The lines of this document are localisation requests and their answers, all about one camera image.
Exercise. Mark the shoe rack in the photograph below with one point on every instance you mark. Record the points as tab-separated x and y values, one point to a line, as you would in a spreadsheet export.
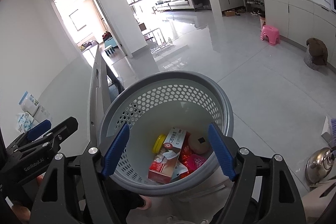
255	7

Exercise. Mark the red plastic bag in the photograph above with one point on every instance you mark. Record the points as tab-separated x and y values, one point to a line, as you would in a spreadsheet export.
187	163

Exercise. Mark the tissue pack blue white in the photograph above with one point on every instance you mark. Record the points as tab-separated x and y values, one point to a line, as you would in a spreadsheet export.
25	122

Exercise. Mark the grey sofa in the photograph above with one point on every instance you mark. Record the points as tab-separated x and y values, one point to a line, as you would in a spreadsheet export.
171	5

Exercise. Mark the brown bag on floor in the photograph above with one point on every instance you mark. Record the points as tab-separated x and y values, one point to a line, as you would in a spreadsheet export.
316	54

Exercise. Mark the beige plush monkey toy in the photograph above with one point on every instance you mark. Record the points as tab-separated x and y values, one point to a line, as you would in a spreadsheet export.
198	144

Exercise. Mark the left hand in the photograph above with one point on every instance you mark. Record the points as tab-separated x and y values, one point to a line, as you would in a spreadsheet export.
23	208

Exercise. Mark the pink plastic stool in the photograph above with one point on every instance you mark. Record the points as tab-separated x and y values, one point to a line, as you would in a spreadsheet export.
271	33

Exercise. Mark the steel kettle lid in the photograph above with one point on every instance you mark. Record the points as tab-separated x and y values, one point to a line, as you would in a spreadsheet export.
319	165

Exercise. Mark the white jar blue lid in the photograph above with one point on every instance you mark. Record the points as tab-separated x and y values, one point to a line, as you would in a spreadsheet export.
29	103

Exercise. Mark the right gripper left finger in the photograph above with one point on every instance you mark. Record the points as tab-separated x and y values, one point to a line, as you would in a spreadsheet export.
73	189

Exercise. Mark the yellow plastic lid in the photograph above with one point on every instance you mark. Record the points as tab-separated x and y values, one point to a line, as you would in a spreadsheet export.
158	143

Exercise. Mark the grey perforated trash basket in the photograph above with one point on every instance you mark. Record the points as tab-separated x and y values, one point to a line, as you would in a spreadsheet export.
153	106

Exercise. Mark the white sideboard cabinet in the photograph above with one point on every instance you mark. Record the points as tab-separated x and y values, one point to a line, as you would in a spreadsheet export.
299	20

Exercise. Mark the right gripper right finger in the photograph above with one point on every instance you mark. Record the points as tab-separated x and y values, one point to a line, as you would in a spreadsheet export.
263	188

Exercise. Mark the red toothpaste box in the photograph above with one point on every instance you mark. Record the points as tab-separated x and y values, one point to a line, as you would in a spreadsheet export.
163	165

